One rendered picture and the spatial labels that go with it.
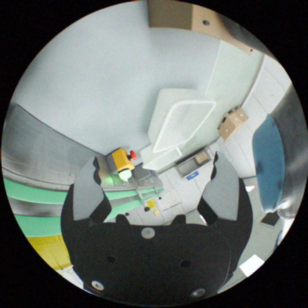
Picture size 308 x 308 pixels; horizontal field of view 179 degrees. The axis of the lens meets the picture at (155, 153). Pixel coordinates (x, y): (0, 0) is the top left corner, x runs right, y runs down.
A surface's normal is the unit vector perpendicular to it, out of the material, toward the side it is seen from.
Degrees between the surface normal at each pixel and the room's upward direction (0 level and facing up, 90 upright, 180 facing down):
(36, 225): 90
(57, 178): 90
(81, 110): 0
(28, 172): 90
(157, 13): 90
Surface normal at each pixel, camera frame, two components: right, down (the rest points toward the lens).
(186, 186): -0.18, -0.27
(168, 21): -0.90, 0.43
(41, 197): 0.88, -0.48
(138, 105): 0.44, 0.84
